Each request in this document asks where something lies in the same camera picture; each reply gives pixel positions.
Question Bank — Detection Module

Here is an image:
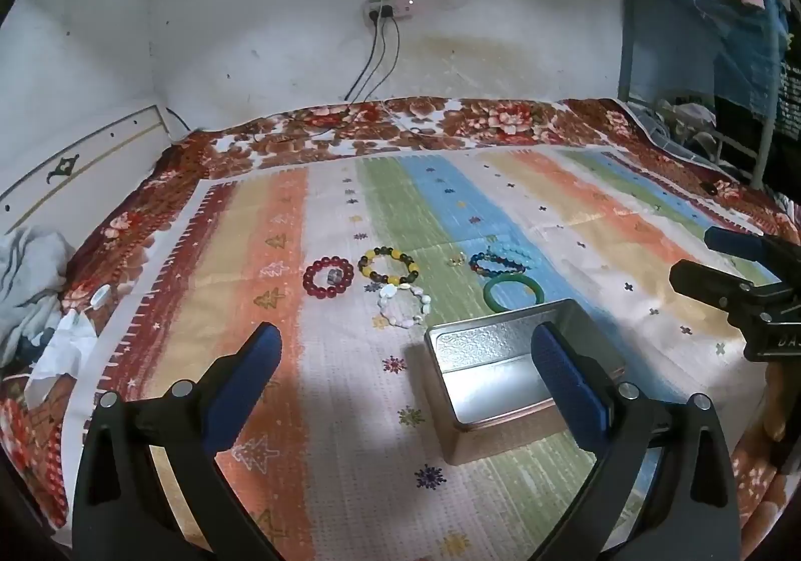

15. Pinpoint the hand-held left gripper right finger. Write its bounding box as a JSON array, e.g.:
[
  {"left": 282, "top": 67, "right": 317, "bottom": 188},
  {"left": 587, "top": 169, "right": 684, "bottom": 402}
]
[{"left": 531, "top": 322, "right": 748, "bottom": 561}]

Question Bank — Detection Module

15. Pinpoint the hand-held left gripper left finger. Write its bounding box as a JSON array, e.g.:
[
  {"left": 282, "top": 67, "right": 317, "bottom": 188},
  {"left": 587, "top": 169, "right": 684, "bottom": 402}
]
[{"left": 72, "top": 322, "right": 285, "bottom": 561}]

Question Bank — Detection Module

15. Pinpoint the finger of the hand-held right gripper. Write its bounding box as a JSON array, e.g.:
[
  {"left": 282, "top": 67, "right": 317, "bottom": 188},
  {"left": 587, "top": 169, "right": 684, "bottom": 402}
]
[
  {"left": 668, "top": 260, "right": 783, "bottom": 313},
  {"left": 704, "top": 226, "right": 801, "bottom": 287}
]

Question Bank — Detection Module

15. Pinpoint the silver metal tin box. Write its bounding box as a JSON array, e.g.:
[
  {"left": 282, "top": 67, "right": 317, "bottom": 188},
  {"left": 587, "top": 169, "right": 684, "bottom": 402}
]
[{"left": 424, "top": 298, "right": 627, "bottom": 467}]

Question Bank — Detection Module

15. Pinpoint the red bead bracelet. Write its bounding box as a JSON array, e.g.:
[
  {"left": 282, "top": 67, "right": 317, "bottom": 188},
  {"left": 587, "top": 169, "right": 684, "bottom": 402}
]
[{"left": 303, "top": 258, "right": 355, "bottom": 301}]

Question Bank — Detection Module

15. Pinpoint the green jade bangle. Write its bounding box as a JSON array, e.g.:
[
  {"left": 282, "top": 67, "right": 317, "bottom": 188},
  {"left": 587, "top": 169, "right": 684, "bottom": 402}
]
[{"left": 485, "top": 276, "right": 542, "bottom": 315}]

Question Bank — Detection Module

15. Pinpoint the white stone bracelet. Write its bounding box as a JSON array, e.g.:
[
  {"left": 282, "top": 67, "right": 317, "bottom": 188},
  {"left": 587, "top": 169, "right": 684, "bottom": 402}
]
[{"left": 376, "top": 283, "right": 434, "bottom": 329}]

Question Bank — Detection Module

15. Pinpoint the person's right hand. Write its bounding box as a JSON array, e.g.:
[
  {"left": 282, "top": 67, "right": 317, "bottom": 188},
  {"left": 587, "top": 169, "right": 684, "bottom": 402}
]
[{"left": 758, "top": 361, "right": 797, "bottom": 471}]

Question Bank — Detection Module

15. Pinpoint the striped colourful mat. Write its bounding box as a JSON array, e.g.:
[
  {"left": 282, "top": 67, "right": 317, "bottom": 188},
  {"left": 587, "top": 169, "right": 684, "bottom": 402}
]
[{"left": 63, "top": 151, "right": 783, "bottom": 561}]

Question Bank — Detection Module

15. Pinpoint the pile of clothes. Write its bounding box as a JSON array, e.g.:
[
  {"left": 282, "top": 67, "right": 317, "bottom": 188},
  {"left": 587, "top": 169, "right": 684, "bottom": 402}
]
[{"left": 629, "top": 94, "right": 761, "bottom": 161}]

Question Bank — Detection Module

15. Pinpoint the blue hanging cloth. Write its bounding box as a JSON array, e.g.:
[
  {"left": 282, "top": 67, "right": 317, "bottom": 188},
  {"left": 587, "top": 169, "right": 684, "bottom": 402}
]
[{"left": 626, "top": 0, "right": 790, "bottom": 117}]

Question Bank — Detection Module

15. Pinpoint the grey crumpled cloth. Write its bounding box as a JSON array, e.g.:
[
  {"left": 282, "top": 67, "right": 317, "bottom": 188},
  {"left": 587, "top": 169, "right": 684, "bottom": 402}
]
[{"left": 0, "top": 226, "right": 77, "bottom": 368}]

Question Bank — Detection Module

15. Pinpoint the white headboard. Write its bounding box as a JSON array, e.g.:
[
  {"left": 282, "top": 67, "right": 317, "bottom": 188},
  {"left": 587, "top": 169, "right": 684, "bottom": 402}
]
[{"left": 0, "top": 104, "right": 173, "bottom": 236}]

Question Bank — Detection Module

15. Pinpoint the red floral blanket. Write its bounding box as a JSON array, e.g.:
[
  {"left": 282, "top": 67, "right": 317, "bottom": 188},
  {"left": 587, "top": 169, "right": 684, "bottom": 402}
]
[{"left": 0, "top": 96, "right": 801, "bottom": 537}]

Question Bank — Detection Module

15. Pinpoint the white power strip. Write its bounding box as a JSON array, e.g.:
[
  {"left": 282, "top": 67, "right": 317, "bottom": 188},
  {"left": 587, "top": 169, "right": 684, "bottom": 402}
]
[{"left": 363, "top": 1, "right": 417, "bottom": 27}]

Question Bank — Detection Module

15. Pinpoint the blue multicoloured bead bracelet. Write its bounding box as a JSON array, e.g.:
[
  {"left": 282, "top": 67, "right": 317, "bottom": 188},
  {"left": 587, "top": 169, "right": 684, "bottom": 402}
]
[{"left": 468, "top": 244, "right": 530, "bottom": 277}]

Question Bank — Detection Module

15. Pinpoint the yellow and dark bead bracelet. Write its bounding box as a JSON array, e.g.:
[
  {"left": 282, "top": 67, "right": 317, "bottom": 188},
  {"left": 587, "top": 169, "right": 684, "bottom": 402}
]
[{"left": 357, "top": 246, "right": 420, "bottom": 287}]

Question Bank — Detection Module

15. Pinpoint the black power cable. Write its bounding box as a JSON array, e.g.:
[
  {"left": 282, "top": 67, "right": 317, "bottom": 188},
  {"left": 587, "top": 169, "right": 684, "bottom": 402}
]
[
  {"left": 341, "top": 18, "right": 381, "bottom": 100},
  {"left": 353, "top": 19, "right": 402, "bottom": 102}
]

